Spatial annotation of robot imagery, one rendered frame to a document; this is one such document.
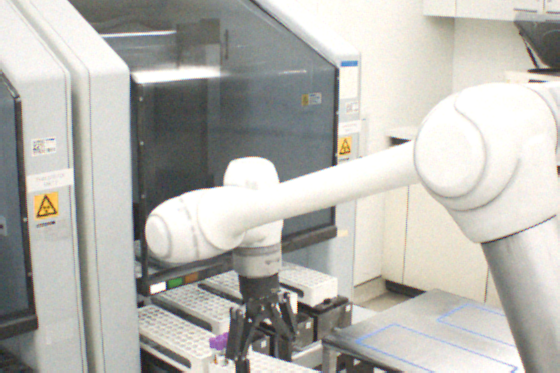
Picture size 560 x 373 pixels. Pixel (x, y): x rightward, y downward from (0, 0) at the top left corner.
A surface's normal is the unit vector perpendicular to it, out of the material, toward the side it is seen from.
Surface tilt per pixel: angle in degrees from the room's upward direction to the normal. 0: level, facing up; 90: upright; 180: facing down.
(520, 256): 81
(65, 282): 90
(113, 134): 90
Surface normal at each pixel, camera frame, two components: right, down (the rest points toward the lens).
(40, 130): 0.71, 0.15
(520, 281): -0.53, 0.11
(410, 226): -0.70, 0.14
